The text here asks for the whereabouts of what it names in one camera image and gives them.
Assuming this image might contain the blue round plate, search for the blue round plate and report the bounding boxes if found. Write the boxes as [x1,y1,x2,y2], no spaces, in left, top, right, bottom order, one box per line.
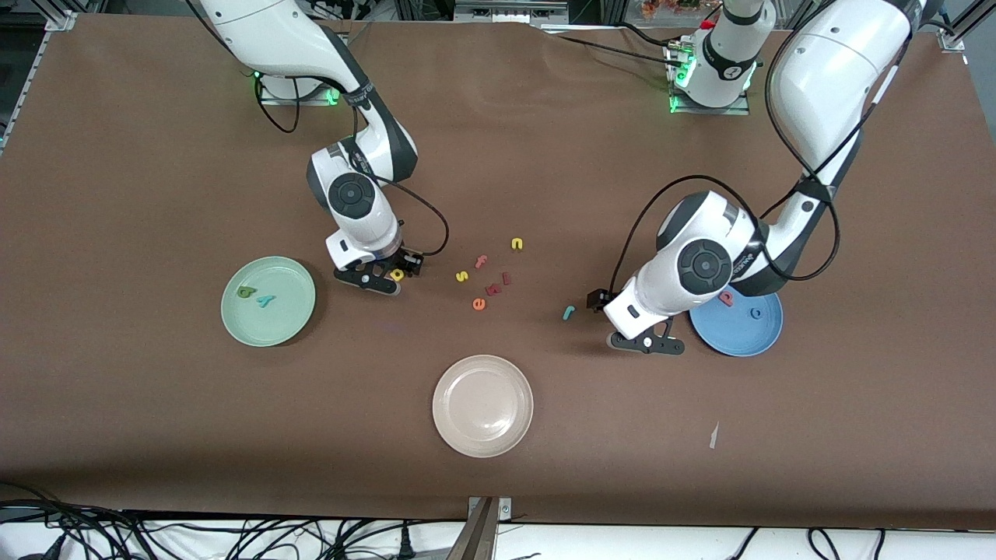
[689,288,784,358]

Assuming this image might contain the orange artificial flowers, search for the orange artificial flowers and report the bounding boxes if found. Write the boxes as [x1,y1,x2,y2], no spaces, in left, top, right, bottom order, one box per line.
[642,0,701,19]

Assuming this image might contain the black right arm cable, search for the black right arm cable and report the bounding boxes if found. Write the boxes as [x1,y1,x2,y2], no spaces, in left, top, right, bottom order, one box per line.
[183,0,451,257]

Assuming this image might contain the light green round plate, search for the light green round plate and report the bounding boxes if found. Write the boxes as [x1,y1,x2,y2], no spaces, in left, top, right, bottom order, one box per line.
[220,256,317,348]

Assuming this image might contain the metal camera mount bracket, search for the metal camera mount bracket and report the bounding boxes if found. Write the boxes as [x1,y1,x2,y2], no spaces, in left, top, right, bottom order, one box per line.
[447,496,513,560]

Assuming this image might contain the brown table cover mat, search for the brown table cover mat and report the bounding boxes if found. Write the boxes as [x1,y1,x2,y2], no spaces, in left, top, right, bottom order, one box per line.
[0,12,996,531]

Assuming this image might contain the thin black table cable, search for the thin black table cable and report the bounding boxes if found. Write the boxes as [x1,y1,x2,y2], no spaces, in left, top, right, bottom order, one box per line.
[537,23,686,71]

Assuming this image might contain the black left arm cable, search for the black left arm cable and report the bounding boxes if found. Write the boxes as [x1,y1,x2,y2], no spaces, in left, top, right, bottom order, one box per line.
[609,0,919,295]

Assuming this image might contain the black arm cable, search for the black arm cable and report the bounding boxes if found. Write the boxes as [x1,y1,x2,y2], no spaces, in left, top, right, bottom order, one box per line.
[183,0,451,257]
[609,0,919,295]

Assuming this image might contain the dark metal frame rig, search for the dark metal frame rig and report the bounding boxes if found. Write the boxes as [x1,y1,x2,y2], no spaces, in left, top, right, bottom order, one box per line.
[393,0,631,24]

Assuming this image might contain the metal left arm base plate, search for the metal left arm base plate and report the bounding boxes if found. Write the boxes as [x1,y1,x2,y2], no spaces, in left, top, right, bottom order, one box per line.
[667,39,752,117]

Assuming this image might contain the beige round plate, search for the beige round plate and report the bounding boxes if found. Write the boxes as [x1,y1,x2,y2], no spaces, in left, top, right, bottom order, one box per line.
[432,355,535,459]

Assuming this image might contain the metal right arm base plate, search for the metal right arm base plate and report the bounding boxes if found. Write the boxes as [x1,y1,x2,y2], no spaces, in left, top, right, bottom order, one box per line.
[258,76,343,107]

